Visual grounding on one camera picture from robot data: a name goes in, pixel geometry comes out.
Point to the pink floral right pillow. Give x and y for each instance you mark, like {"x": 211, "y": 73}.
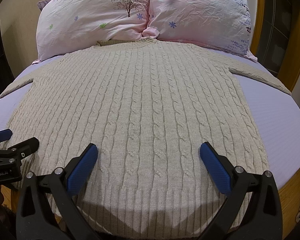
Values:
{"x": 217, "y": 24}

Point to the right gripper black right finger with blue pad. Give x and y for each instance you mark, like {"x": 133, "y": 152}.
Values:
{"x": 252, "y": 208}

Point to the wooden bed frame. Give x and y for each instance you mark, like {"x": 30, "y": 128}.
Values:
{"x": 276, "y": 44}

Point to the lavender bed sheet mattress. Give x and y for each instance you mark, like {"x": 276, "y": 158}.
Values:
{"x": 276, "y": 114}

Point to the pink floral left pillow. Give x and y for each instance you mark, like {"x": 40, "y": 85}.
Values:
{"x": 65, "y": 26}

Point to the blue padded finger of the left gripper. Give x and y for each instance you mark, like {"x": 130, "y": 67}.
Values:
{"x": 5, "y": 135}

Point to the beige cable knit sweater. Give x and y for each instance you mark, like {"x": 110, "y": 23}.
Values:
{"x": 147, "y": 106}

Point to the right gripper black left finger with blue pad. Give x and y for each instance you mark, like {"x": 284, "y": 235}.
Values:
{"x": 35, "y": 219}

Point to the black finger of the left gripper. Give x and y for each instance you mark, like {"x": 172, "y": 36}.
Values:
{"x": 20, "y": 150}

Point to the pink floral pillow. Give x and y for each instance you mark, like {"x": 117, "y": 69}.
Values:
{"x": 65, "y": 26}
{"x": 217, "y": 24}

